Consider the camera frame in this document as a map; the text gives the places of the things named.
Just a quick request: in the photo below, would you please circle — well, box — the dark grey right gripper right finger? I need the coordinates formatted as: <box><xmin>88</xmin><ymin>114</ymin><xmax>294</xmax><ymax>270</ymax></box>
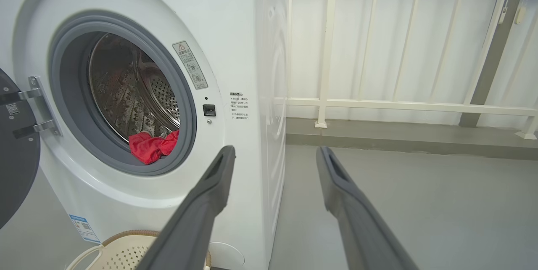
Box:
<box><xmin>316</xmin><ymin>146</ymin><xmax>419</xmax><ymax>270</ymax></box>

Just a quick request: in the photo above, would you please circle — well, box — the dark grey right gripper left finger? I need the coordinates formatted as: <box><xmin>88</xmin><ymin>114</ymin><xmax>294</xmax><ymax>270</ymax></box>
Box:
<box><xmin>135</xmin><ymin>145</ymin><xmax>236</xmax><ymax>270</ymax></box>

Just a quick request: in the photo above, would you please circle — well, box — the red and white garment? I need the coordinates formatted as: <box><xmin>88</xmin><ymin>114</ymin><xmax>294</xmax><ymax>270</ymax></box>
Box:
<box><xmin>128</xmin><ymin>130</ymin><xmax>180</xmax><ymax>165</ymax></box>

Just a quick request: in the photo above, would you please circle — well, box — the cream perforated laundry basket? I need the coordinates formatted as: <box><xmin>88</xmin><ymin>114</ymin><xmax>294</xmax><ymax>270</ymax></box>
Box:
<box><xmin>65</xmin><ymin>230</ymin><xmax>212</xmax><ymax>270</ymax></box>

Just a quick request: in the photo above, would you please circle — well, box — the white washing machine body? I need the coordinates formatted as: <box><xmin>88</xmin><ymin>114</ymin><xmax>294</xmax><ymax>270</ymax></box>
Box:
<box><xmin>0</xmin><ymin>0</ymin><xmax>290</xmax><ymax>270</ymax></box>

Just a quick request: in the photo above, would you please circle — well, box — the metal door hinge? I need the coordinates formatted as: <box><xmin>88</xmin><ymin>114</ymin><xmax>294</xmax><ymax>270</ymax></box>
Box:
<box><xmin>17</xmin><ymin>76</ymin><xmax>63</xmax><ymax>137</ymax></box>

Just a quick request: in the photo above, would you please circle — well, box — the round drain filter cover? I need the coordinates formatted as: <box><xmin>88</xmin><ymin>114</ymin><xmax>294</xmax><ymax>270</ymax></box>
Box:
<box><xmin>208</xmin><ymin>241</ymin><xmax>245</xmax><ymax>267</ymax></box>

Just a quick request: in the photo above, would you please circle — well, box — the blue energy label sticker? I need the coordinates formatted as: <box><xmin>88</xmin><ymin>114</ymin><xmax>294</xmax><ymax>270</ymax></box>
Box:
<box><xmin>69</xmin><ymin>214</ymin><xmax>101</xmax><ymax>244</ymax></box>

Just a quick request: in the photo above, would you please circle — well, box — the white metal railing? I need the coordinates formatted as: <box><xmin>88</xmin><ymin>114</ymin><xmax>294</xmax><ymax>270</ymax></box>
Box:
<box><xmin>273</xmin><ymin>0</ymin><xmax>538</xmax><ymax>140</ymax></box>

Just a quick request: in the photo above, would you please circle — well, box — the printed text notice label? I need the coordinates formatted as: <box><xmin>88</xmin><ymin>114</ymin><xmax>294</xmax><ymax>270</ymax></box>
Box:
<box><xmin>229</xmin><ymin>92</ymin><xmax>250</xmax><ymax>120</ymax></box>

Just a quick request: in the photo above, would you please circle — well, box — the perforated steel drum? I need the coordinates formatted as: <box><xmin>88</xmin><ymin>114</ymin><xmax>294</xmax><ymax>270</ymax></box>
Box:
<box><xmin>87</xmin><ymin>32</ymin><xmax>181</xmax><ymax>144</ymax></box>

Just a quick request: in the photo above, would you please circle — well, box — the grey warning sticker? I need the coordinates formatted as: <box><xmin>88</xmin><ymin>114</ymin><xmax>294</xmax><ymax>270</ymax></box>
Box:
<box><xmin>172</xmin><ymin>41</ymin><xmax>208</xmax><ymax>90</ymax></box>

